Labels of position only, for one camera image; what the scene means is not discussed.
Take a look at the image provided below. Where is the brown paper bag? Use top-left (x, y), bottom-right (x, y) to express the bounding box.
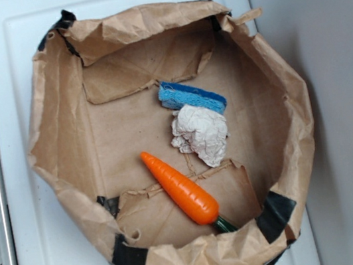
top-left (28, 0), bottom-right (315, 265)

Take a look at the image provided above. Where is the orange plastic carrot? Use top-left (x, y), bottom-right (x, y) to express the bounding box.
top-left (140, 151), bottom-right (238, 233)

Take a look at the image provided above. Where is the white paper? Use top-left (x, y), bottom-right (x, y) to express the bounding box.
top-left (171, 104), bottom-right (229, 168)

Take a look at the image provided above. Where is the blue sponge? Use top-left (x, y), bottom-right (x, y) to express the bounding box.
top-left (158, 82), bottom-right (228, 115)

